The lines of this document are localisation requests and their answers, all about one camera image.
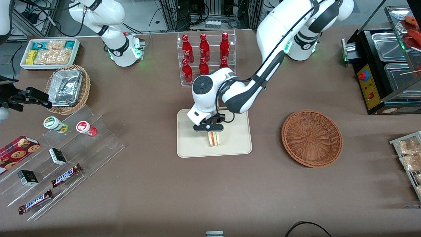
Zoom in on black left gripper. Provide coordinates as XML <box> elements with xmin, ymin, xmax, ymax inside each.
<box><xmin>193</xmin><ymin>113</ymin><xmax>226</xmax><ymax>137</ymax></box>

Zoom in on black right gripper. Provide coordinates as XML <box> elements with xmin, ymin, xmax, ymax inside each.
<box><xmin>9</xmin><ymin>87</ymin><xmax>53</xmax><ymax>112</ymax></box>

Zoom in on triangle sandwich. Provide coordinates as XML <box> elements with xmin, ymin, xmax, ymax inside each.
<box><xmin>208</xmin><ymin>131</ymin><xmax>222</xmax><ymax>147</ymax></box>

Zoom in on cream plastic tray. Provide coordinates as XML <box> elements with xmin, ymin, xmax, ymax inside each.
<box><xmin>177</xmin><ymin>106</ymin><xmax>253</xmax><ymax>158</ymax></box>

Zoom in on light wicker basket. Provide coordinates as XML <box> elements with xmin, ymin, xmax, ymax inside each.
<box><xmin>44</xmin><ymin>65</ymin><xmax>91</xmax><ymax>115</ymax></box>

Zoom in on brown round wicker basket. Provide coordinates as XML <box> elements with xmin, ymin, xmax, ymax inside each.
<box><xmin>281</xmin><ymin>110</ymin><xmax>343</xmax><ymax>168</ymax></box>

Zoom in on tray of packaged snacks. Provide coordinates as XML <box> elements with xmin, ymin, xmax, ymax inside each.
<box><xmin>389</xmin><ymin>131</ymin><xmax>421</xmax><ymax>202</ymax></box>

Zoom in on stacked aluminium foil trays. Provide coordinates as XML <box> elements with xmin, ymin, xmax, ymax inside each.
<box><xmin>49</xmin><ymin>69</ymin><xmax>84</xmax><ymax>107</ymax></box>

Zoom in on green label white cup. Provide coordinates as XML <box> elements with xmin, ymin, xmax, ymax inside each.
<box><xmin>43</xmin><ymin>116</ymin><xmax>69</xmax><ymax>134</ymax></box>

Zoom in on white rectangular snack bin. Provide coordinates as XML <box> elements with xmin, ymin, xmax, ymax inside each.
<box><xmin>20</xmin><ymin>38</ymin><xmax>81</xmax><ymax>70</ymax></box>

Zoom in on clear bag of crackers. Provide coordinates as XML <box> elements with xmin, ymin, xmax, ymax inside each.
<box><xmin>46</xmin><ymin>40</ymin><xmax>66</xmax><ymax>51</ymax></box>
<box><xmin>34</xmin><ymin>49</ymin><xmax>54</xmax><ymax>65</ymax></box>
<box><xmin>51</xmin><ymin>48</ymin><xmax>72</xmax><ymax>65</ymax></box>

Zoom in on red label white cup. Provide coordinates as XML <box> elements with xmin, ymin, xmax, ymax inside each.
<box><xmin>76</xmin><ymin>121</ymin><xmax>97</xmax><ymax>137</ymax></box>

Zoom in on red plaid cookie box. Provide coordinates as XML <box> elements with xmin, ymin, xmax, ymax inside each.
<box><xmin>0</xmin><ymin>135</ymin><xmax>41</xmax><ymax>176</ymax></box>

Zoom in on small black carton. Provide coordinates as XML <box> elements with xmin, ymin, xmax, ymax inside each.
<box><xmin>49</xmin><ymin>148</ymin><xmax>68</xmax><ymax>166</ymax></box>
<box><xmin>17</xmin><ymin>170</ymin><xmax>39</xmax><ymax>187</ymax></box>

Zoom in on clear acrylic bottle rack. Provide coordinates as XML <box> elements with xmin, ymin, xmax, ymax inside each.
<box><xmin>177</xmin><ymin>29</ymin><xmax>236</xmax><ymax>87</ymax></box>

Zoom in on clear acrylic stepped display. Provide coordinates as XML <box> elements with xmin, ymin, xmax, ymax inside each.
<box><xmin>0</xmin><ymin>105</ymin><xmax>126</xmax><ymax>222</ymax></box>

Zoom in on snickers chocolate bar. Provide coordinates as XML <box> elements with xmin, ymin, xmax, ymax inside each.
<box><xmin>51</xmin><ymin>163</ymin><xmax>83</xmax><ymax>188</ymax></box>
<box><xmin>18</xmin><ymin>189</ymin><xmax>54</xmax><ymax>215</ymax></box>

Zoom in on black food warmer cabinet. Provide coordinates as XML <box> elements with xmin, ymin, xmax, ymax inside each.
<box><xmin>341</xmin><ymin>5</ymin><xmax>421</xmax><ymax>116</ymax></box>

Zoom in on steel warmer pan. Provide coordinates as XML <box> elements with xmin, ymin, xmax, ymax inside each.
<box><xmin>384</xmin><ymin>63</ymin><xmax>421</xmax><ymax>96</ymax></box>
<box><xmin>371</xmin><ymin>32</ymin><xmax>408</xmax><ymax>63</ymax></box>

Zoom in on red fried food pieces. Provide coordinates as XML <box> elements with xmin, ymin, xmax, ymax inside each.
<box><xmin>404</xmin><ymin>15</ymin><xmax>421</xmax><ymax>50</ymax></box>

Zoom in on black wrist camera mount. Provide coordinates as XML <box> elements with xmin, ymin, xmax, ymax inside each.
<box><xmin>0</xmin><ymin>75</ymin><xmax>20</xmax><ymax>87</ymax></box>

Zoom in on black cable loop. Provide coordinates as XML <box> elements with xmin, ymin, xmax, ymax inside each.
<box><xmin>285</xmin><ymin>221</ymin><xmax>333</xmax><ymax>237</ymax></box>

